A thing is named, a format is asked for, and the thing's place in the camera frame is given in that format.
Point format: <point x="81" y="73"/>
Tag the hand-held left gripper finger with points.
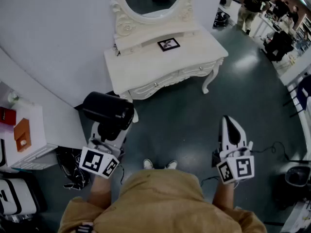
<point x="95" y="130"/>

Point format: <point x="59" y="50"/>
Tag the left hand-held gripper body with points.
<point x="93" y="162"/>

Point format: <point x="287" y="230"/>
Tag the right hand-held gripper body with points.
<point x="243" y="167"/>

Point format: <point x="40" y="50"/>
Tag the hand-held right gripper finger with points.
<point x="243" y="139"/>
<point x="224" y="139"/>

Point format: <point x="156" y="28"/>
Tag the black hair dryer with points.
<point x="107" y="105"/>

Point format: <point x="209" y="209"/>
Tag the white vanity dressing table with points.
<point x="150" y="62"/>

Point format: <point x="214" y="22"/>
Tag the person's right forearm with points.
<point x="223" y="195"/>

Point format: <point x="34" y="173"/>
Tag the person's left forearm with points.
<point x="99" y="190"/>

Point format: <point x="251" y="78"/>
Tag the person's left white shoe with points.
<point x="148" y="164"/>

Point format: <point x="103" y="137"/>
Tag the person's white shoe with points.
<point x="171" y="165"/>
<point x="148" y="164"/>

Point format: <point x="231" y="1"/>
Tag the black round pot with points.
<point x="297" y="176"/>

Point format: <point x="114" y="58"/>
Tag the white side table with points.
<point x="36" y="130"/>

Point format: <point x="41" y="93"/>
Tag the person's right white shoe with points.
<point x="171" y="165"/>

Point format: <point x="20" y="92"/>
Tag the orange box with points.
<point x="22" y="135"/>

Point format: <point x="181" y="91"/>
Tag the person's tan shirt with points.
<point x="158" y="203"/>

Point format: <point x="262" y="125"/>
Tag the blue chair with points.
<point x="305" y="91"/>

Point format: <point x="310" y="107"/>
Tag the large white case black trim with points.
<point x="17" y="195"/>

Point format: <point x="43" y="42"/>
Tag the small white flower vase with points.
<point x="13" y="98"/>

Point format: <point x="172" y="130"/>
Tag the red box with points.
<point x="7" y="116"/>

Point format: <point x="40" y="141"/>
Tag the small white case black trim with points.
<point x="2" y="153"/>

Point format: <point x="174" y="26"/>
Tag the black office chair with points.
<point x="279" y="45"/>

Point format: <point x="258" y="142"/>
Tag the black bag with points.
<point x="220" y="19"/>

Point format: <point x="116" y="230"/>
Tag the small black picture frame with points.
<point x="168" y="45"/>

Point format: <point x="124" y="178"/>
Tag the oval mirror white carved frame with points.
<point x="155" y="21"/>

